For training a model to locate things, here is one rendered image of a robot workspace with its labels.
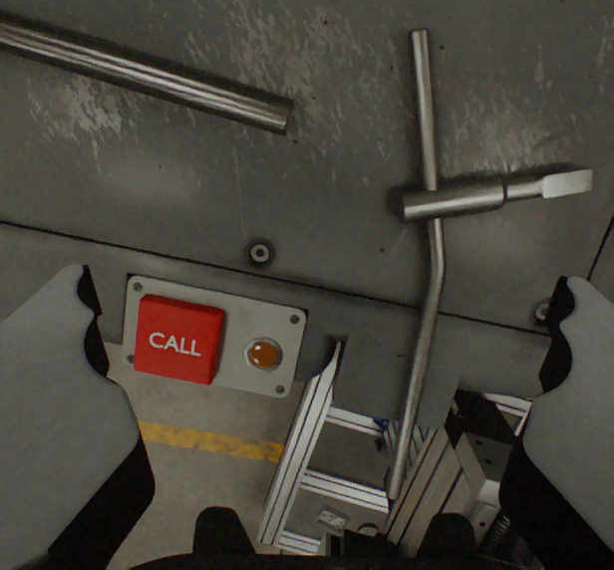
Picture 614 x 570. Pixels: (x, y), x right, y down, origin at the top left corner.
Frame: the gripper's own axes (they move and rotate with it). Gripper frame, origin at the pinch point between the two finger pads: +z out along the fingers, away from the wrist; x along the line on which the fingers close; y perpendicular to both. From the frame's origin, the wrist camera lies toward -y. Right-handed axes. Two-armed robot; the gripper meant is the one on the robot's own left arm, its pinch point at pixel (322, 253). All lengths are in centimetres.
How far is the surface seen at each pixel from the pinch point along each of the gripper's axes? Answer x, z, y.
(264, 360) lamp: -3.5, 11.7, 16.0
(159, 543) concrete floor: -70, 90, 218
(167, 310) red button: -10.3, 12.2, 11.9
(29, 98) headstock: -18.9, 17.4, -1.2
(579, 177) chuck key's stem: 15.8, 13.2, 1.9
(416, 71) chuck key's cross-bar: 5.5, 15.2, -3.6
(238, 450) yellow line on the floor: -30, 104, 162
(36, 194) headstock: -19.5, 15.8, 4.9
